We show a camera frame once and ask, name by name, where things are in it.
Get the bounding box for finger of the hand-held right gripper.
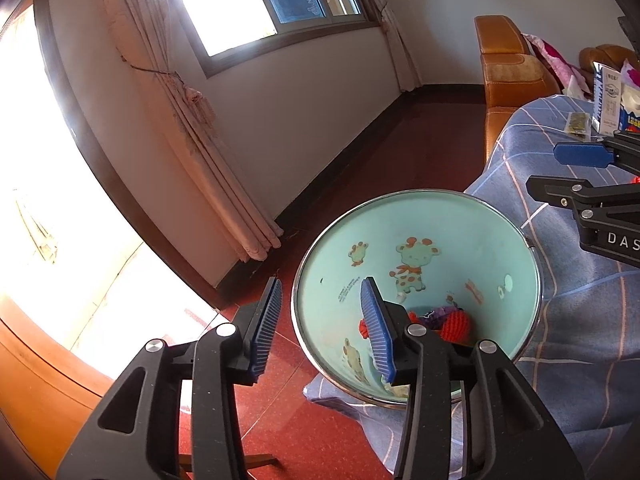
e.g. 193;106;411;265
554;130;640;168
527;175;640;212

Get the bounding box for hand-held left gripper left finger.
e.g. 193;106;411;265
55;276;283;480

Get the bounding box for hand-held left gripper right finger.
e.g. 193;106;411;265
360;276;586;480

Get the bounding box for purple foil wrapper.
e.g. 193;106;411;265
419;305;458;331

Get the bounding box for red crinkled plastic wrapper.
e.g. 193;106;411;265
406;310;474;346

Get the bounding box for light blue cartoon waste bin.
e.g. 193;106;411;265
291;188;543;412

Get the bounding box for white milk carton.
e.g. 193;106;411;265
592;61;623;136

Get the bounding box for blue and white drink carton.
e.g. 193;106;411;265
617;85;640;136

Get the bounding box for pink and white square pillow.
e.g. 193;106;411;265
620;57;640;88

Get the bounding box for pink and white long pillow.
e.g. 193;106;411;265
522;32;586;98

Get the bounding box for blue plaid blanket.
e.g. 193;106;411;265
304;94;640;480

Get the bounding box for orange leather armchair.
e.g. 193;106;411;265
474;15;561;158

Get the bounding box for long pink tied curtain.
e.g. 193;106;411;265
95;0;285;262

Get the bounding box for narrow pink tied curtain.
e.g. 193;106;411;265
350;0;423;93

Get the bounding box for orange wooden door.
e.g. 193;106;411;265
0;305;116;480

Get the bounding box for dry stick bundle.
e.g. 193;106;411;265
15;195;58;261

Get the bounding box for dark wooden door frame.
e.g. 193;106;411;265
32;0;236;311

